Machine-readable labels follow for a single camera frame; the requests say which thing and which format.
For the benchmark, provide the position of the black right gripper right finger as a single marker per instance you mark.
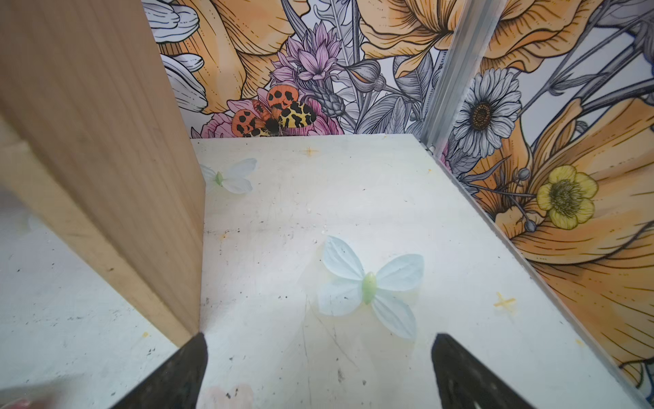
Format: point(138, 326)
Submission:
point(465, 382)

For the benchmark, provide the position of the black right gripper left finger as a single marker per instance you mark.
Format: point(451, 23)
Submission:
point(174, 384)

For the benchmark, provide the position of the wooden two-tier shelf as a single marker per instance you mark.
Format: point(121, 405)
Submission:
point(93, 142)

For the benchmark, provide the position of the aluminium corner post right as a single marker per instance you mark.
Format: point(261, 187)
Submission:
point(462, 61)

